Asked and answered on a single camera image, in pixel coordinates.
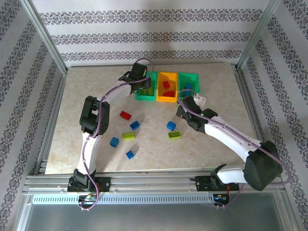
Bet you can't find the green plastic bin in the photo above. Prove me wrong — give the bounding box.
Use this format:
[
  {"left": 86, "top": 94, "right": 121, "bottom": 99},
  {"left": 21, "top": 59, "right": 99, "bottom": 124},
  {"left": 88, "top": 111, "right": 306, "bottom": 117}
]
[
  {"left": 134, "top": 71, "right": 159, "bottom": 102},
  {"left": 177, "top": 72, "right": 201, "bottom": 100}
]

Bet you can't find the orange plastic bin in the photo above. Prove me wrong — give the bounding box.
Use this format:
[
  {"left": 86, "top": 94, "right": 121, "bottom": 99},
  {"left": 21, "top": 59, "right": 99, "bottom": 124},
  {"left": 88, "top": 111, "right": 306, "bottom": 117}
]
[{"left": 155, "top": 71, "right": 179, "bottom": 103}]

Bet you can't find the small circuit board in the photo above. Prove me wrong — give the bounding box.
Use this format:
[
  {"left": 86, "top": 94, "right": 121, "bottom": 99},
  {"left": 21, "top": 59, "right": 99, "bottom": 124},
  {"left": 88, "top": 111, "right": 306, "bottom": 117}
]
[
  {"left": 213, "top": 194, "right": 231, "bottom": 202},
  {"left": 78, "top": 193, "right": 100, "bottom": 203}
]

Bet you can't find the grey metal base sheet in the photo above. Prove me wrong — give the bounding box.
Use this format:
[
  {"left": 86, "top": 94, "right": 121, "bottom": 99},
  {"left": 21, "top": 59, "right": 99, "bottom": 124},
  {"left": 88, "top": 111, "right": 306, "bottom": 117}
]
[{"left": 16, "top": 192, "right": 293, "bottom": 231}]

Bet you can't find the aluminium side rail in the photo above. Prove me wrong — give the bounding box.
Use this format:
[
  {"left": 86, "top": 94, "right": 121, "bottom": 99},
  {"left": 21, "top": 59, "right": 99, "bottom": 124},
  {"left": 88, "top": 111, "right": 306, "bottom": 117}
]
[
  {"left": 233, "top": 64, "right": 277, "bottom": 174},
  {"left": 33, "top": 71, "right": 69, "bottom": 175}
]

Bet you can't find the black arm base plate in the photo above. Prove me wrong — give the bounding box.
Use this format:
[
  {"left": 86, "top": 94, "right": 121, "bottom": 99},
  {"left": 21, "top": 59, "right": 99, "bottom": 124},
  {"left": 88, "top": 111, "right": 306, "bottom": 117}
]
[
  {"left": 196, "top": 175, "right": 240, "bottom": 193},
  {"left": 67, "top": 177, "right": 112, "bottom": 193}
]

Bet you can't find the aluminium mounting rail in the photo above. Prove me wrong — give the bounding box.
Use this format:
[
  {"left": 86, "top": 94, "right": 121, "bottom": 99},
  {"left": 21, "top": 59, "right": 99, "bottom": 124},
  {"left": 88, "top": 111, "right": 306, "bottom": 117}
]
[{"left": 23, "top": 168, "right": 286, "bottom": 194}]

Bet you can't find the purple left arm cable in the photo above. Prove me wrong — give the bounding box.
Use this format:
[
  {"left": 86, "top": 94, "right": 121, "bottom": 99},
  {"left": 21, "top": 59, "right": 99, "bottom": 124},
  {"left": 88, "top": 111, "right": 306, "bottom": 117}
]
[{"left": 77, "top": 58, "right": 154, "bottom": 212}]

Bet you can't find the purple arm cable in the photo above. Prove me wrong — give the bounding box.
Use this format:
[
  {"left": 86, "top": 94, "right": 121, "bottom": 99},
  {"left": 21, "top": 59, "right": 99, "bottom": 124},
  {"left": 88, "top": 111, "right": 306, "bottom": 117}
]
[
  {"left": 77, "top": 58, "right": 154, "bottom": 212},
  {"left": 177, "top": 89, "right": 293, "bottom": 210}
]

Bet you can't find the slotted grey cable duct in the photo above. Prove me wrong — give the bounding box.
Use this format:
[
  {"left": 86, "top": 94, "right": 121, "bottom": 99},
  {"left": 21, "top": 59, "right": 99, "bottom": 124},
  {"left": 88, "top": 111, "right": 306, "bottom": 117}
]
[{"left": 31, "top": 194, "right": 216, "bottom": 205}]

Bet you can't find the aluminium frame post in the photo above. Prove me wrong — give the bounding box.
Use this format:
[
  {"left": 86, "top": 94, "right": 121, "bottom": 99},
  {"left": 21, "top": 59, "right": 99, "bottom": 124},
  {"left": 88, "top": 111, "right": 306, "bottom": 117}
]
[
  {"left": 235, "top": 0, "right": 282, "bottom": 72},
  {"left": 20, "top": 0, "right": 68, "bottom": 75}
]

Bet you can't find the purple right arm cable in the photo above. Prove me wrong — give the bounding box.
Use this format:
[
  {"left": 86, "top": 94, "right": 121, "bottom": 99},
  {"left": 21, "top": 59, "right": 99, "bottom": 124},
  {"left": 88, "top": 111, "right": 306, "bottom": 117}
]
[{"left": 177, "top": 89, "right": 293, "bottom": 210}]

